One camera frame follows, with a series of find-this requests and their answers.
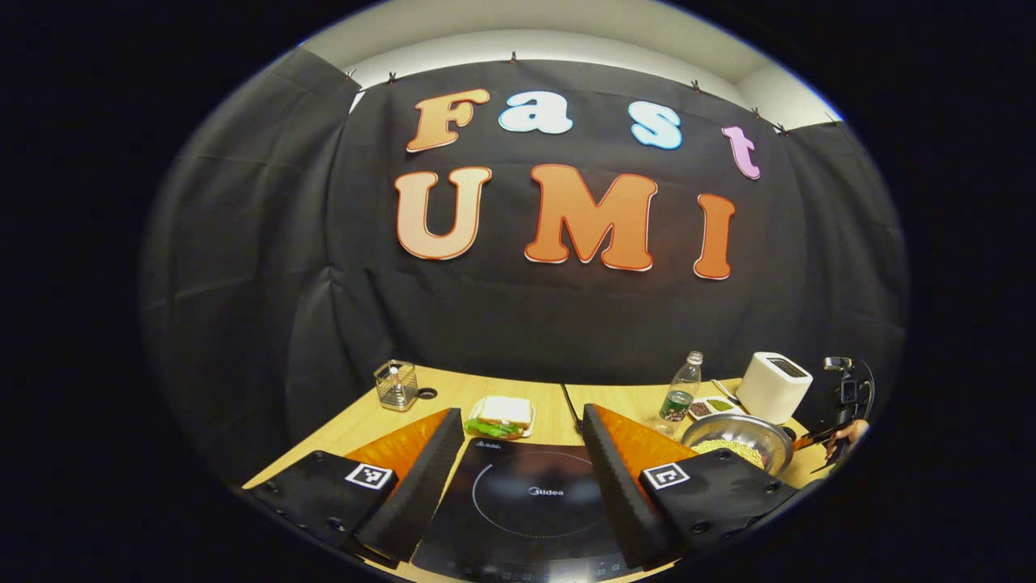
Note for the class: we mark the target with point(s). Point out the stainless steel pot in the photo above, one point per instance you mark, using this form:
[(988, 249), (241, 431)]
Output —
[(732, 427)]

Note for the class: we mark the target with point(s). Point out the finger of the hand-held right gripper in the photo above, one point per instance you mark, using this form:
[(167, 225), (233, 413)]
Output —
[(813, 440)]

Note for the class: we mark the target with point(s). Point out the pile of yellow soybeans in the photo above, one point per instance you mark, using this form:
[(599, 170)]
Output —
[(732, 450)]

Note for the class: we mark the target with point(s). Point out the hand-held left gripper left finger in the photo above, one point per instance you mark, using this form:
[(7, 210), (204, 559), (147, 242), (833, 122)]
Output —
[(421, 494)]

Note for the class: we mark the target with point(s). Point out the black backdrop cloth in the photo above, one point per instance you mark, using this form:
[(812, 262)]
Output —
[(267, 283)]

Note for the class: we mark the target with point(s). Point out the clear plastic water bottle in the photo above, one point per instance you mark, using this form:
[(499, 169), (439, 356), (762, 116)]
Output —
[(680, 397)]

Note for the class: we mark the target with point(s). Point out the white toaster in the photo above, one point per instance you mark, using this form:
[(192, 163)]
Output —
[(773, 389)]

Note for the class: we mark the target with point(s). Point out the sandwich on white plate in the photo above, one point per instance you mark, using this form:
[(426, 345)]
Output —
[(503, 411)]

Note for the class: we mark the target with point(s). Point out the black induction cooktop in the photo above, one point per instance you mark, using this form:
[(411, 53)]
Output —
[(526, 518)]

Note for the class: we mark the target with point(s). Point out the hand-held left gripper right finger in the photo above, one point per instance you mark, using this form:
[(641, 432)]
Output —
[(615, 494)]

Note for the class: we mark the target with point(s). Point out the white divided bean tray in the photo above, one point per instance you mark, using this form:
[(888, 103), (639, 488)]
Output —
[(720, 405)]

